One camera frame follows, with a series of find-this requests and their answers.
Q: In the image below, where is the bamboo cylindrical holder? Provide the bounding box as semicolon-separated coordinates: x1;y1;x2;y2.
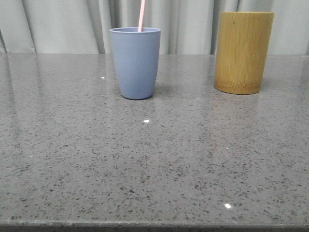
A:
214;12;274;95

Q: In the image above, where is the pink chopstick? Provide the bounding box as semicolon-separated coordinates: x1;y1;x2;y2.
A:
138;0;146;32

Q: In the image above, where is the blue plastic cup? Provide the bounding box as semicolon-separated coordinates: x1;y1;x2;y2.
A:
110;27;161;100

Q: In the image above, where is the grey-white curtain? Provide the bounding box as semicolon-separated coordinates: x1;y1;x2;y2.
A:
0;0;309;55

